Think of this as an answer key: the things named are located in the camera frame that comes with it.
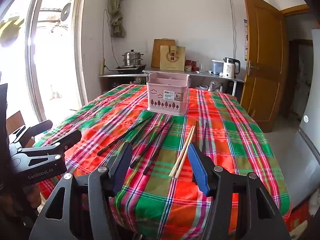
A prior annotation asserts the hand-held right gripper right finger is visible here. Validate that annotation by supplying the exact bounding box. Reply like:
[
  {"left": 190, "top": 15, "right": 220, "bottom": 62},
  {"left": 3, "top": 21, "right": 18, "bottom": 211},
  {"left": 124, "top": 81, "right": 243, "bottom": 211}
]
[{"left": 187, "top": 143, "right": 292, "bottom": 240}]

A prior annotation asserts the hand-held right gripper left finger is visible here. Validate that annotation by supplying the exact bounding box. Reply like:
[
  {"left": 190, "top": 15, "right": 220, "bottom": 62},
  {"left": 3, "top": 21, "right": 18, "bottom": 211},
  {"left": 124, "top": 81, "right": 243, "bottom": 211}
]
[{"left": 29, "top": 142, "right": 133, "bottom": 240}]

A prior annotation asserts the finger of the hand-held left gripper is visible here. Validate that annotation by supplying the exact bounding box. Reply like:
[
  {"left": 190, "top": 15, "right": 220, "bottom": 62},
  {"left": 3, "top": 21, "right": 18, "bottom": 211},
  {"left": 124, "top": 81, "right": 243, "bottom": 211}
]
[
  {"left": 18, "top": 129, "right": 82, "bottom": 161},
  {"left": 24, "top": 119, "right": 53, "bottom": 140}
]

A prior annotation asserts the light wooden chopstick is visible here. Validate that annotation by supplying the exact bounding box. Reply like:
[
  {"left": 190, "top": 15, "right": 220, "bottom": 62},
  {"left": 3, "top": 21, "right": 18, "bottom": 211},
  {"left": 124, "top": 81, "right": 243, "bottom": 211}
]
[
  {"left": 169, "top": 126, "right": 194, "bottom": 178},
  {"left": 174, "top": 127, "right": 195, "bottom": 179}
]

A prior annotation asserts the pink plastic utensil basket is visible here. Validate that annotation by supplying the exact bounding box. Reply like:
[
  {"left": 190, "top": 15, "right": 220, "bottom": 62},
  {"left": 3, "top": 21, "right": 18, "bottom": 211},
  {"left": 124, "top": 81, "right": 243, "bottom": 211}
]
[{"left": 146, "top": 72, "right": 191, "bottom": 116}]

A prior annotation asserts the red green plaid tablecloth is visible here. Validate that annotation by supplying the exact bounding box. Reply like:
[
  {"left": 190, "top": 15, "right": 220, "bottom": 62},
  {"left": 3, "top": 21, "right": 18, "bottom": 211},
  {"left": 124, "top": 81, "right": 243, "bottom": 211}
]
[{"left": 32, "top": 84, "right": 292, "bottom": 240}]

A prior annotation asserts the white framed window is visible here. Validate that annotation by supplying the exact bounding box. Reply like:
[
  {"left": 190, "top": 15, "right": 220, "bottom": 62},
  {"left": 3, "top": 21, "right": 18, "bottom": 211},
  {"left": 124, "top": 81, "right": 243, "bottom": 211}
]
[{"left": 0, "top": 0, "right": 87, "bottom": 130}]

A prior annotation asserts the small steel stand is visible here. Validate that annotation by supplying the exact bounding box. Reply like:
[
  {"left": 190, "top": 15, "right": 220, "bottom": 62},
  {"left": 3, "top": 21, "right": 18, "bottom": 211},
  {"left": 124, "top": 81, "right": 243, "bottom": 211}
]
[{"left": 98, "top": 70, "right": 148, "bottom": 94}]

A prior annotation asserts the white plastic bag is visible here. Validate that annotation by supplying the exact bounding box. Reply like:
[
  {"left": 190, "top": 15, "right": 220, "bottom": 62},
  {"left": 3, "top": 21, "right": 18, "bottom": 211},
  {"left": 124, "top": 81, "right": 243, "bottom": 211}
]
[{"left": 208, "top": 81, "right": 223, "bottom": 92}]

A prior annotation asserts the black induction cooker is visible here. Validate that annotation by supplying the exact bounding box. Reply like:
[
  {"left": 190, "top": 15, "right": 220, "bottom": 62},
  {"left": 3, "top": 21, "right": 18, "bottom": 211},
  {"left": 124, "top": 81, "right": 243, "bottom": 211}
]
[{"left": 115, "top": 64, "right": 147, "bottom": 72}]

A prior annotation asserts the steel kitchen table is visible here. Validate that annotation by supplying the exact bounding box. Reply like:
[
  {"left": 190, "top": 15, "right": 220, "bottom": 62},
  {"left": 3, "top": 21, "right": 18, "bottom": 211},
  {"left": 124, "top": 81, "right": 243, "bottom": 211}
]
[{"left": 142, "top": 69, "right": 245, "bottom": 98}]

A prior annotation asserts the steel steamer pot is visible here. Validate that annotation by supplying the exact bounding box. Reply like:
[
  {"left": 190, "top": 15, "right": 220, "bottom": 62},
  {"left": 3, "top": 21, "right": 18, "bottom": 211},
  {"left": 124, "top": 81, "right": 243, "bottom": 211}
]
[{"left": 122, "top": 49, "right": 144, "bottom": 67}]

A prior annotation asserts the clear blue plastic canister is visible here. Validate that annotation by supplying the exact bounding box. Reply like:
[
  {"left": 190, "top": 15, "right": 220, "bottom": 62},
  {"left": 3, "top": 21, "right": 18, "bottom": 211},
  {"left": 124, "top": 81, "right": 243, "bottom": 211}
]
[{"left": 212, "top": 59, "right": 225, "bottom": 75}]

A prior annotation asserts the white electric kettle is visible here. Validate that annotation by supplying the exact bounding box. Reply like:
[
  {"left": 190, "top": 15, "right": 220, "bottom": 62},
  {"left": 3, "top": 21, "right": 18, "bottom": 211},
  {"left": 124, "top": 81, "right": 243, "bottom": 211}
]
[{"left": 222, "top": 57, "right": 241, "bottom": 78}]

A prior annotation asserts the grey refrigerator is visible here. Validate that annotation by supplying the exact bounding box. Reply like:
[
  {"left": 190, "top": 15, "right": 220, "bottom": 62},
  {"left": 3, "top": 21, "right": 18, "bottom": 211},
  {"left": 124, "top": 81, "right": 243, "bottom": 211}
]
[{"left": 287, "top": 29, "right": 320, "bottom": 210}]

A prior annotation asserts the tan paper bag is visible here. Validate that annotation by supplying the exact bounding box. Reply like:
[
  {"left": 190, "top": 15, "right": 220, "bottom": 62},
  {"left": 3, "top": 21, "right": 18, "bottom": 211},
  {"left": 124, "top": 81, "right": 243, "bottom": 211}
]
[{"left": 159, "top": 45, "right": 186, "bottom": 72}]

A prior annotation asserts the wooden cutting board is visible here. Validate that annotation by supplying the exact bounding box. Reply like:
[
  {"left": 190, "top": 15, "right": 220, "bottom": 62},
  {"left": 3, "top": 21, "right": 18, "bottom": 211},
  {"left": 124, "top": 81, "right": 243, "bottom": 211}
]
[{"left": 151, "top": 39, "right": 172, "bottom": 68}]

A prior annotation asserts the outdoor fan unit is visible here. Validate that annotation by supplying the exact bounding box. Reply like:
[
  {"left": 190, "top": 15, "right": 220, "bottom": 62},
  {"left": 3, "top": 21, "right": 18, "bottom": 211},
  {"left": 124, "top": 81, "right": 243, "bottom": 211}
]
[{"left": 59, "top": 2, "right": 73, "bottom": 23}]

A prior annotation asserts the tied beige curtain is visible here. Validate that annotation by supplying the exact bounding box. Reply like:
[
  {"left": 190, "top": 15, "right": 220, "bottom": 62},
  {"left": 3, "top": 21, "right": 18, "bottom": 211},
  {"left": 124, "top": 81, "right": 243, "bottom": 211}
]
[{"left": 107, "top": 0, "right": 126, "bottom": 38}]

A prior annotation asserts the brown wooden door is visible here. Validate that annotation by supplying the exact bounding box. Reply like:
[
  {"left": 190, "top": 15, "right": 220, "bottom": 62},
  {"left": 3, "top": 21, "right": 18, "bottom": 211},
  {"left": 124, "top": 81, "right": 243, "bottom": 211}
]
[{"left": 240, "top": 0, "right": 288, "bottom": 133}]

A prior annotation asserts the black power cable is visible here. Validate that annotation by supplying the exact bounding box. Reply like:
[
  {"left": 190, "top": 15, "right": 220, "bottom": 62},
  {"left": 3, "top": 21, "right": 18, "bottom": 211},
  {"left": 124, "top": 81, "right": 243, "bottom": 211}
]
[{"left": 103, "top": 9, "right": 121, "bottom": 71}]

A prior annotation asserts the wall poster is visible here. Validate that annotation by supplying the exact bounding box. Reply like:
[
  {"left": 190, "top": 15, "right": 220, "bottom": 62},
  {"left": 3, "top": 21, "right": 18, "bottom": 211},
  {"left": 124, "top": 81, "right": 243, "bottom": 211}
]
[{"left": 243, "top": 19, "right": 249, "bottom": 62}]

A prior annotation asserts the white wall cable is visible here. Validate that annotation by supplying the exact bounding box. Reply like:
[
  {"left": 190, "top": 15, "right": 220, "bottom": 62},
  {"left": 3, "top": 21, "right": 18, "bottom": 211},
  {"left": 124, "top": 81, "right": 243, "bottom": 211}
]
[{"left": 228, "top": 0, "right": 238, "bottom": 61}]

